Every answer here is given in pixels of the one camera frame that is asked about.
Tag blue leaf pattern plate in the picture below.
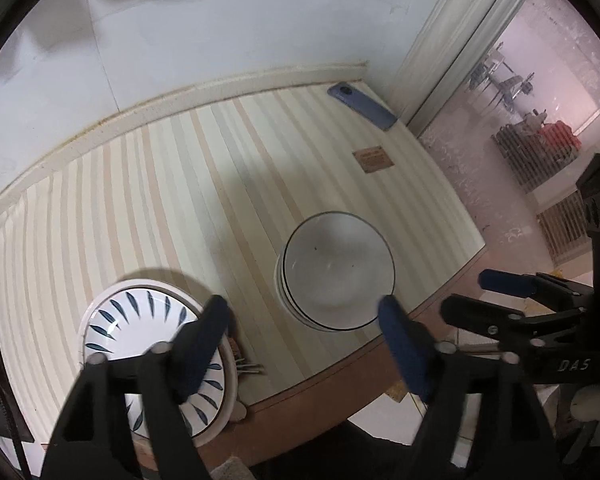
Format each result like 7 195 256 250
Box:
83 286 228 438

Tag white plate pink flowers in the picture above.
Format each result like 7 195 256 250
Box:
76 277 240 449

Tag white bowl black rim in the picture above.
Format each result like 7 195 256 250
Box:
276 211 396 332

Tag plain white bowl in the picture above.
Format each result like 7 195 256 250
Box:
274 253 382 334

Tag blue smartphone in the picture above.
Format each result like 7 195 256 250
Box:
327 82 398 131

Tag striped cat table mat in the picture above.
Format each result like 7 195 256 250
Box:
0 86 484 463

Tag black cable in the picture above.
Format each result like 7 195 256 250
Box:
0 349 34 480

